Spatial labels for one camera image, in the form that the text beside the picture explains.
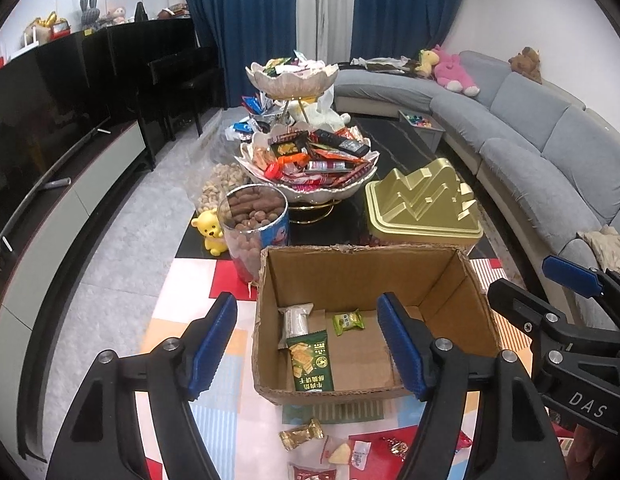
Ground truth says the gold and white ornament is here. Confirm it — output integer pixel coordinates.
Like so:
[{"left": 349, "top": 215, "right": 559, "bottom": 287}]
[{"left": 24, "top": 11, "right": 58, "bottom": 46}]

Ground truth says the pink plush toy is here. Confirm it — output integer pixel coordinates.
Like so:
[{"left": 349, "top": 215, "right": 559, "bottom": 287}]
[{"left": 432, "top": 44, "right": 481, "bottom": 97}]

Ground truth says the clear packet with yellow cake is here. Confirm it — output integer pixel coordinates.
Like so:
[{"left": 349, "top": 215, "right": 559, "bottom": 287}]
[{"left": 321, "top": 437, "right": 353, "bottom": 465}]

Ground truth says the black flat television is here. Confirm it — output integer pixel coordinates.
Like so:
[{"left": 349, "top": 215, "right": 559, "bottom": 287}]
[{"left": 0, "top": 37, "right": 113, "bottom": 261}]

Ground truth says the small grey box of candies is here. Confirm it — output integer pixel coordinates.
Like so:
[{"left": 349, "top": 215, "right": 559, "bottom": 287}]
[{"left": 397, "top": 109, "right": 445, "bottom": 153}]

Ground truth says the black upright piano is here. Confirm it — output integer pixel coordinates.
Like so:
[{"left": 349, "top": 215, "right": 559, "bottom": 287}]
[{"left": 82, "top": 15, "right": 225, "bottom": 141}]

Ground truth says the white plastic bag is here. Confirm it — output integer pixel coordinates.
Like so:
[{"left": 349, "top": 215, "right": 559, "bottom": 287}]
[{"left": 290, "top": 87, "right": 351, "bottom": 131}]

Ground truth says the white sheer curtain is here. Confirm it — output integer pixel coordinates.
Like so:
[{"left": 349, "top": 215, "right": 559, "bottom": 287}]
[{"left": 310, "top": 0, "right": 363, "bottom": 66}]

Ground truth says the gold candy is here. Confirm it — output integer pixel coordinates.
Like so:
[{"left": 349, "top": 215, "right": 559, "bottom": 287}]
[{"left": 280, "top": 419, "right": 325, "bottom": 450}]

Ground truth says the person's right hand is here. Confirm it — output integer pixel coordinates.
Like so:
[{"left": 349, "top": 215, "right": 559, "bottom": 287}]
[{"left": 564, "top": 422, "right": 610, "bottom": 463}]

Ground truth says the clear bag of pistachios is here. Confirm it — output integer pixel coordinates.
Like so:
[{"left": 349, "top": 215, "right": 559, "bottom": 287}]
[{"left": 187, "top": 160, "right": 248, "bottom": 216}]

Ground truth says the large heap of snack bars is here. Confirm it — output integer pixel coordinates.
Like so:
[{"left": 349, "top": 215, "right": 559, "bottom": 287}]
[{"left": 252, "top": 127, "right": 375, "bottom": 186}]

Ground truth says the dark green cracker packet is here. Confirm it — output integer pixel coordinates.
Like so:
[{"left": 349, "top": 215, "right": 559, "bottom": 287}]
[{"left": 286, "top": 329, "right": 337, "bottom": 393}]

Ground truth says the small pile of wrapped sweets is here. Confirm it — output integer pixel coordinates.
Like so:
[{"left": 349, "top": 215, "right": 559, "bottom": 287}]
[{"left": 252, "top": 51, "right": 335, "bottom": 78}]

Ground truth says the beige jacket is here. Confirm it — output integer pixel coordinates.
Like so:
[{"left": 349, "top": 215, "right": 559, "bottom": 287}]
[{"left": 577, "top": 225, "right": 620, "bottom": 273}]

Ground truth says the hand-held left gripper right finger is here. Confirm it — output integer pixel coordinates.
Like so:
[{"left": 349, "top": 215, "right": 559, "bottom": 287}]
[{"left": 376, "top": 292, "right": 573, "bottom": 480}]

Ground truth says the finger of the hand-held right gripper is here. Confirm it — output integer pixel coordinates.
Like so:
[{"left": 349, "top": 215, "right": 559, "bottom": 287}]
[
  {"left": 542, "top": 255, "right": 620, "bottom": 331},
  {"left": 487, "top": 277, "right": 570, "bottom": 356}
]

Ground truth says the brown cardboard box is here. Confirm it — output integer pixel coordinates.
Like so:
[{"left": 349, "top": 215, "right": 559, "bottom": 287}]
[{"left": 252, "top": 243, "right": 503, "bottom": 407}]

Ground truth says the red brown wrapped candy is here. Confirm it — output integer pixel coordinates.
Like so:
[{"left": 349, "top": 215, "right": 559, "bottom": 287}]
[{"left": 382, "top": 437, "right": 411, "bottom": 458}]

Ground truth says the small green candy packet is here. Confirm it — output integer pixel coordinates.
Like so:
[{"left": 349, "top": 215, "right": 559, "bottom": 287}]
[{"left": 332, "top": 309, "right": 365, "bottom": 336}]

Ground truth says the clear jar of brown nuts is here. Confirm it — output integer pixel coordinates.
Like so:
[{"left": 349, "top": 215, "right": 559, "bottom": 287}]
[{"left": 217, "top": 184, "right": 291, "bottom": 286}]

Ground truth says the grey bunny plush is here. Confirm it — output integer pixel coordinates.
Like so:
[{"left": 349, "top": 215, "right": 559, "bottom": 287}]
[{"left": 79, "top": 0, "right": 102, "bottom": 31}]

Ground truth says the yellow bear figurine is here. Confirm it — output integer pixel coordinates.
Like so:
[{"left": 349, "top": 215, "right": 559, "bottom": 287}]
[{"left": 191, "top": 210, "right": 228, "bottom": 257}]

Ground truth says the white two-tier snack stand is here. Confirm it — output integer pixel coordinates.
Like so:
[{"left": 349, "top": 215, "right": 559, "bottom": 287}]
[{"left": 235, "top": 57, "right": 378, "bottom": 223}]

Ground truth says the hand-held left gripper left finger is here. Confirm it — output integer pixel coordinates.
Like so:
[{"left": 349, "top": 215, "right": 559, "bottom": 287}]
[{"left": 45, "top": 292, "right": 239, "bottom": 480}]

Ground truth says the grey corner sofa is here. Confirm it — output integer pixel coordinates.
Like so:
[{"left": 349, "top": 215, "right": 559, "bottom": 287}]
[{"left": 334, "top": 50, "right": 620, "bottom": 333}]

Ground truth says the gold mountain-shaped tin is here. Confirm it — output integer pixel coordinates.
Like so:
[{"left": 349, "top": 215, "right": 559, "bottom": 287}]
[{"left": 365, "top": 157, "right": 484, "bottom": 258}]

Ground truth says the yellow plush toy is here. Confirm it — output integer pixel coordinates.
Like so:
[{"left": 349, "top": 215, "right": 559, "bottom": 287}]
[{"left": 415, "top": 49, "right": 439, "bottom": 78}]

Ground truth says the dark red snack packet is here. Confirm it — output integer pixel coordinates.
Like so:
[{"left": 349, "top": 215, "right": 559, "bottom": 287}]
[{"left": 288, "top": 462, "right": 338, "bottom": 480}]

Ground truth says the crumpled light cloth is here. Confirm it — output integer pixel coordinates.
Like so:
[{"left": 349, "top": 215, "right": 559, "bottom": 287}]
[{"left": 350, "top": 55, "right": 421, "bottom": 75}]

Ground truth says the grey black television cabinet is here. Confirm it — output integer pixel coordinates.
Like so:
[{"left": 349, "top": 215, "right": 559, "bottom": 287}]
[{"left": 0, "top": 120, "right": 155, "bottom": 461}]

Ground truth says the brown plush bear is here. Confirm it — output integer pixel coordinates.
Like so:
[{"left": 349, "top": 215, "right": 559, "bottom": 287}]
[{"left": 508, "top": 46, "right": 543, "bottom": 85}]

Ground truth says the white snack packet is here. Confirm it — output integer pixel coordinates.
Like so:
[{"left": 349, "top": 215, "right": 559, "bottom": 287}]
[{"left": 277, "top": 304, "right": 315, "bottom": 350}]

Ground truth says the pile of blue snack packets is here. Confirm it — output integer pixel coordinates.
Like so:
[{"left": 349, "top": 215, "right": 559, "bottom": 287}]
[{"left": 225, "top": 95, "right": 275, "bottom": 141}]

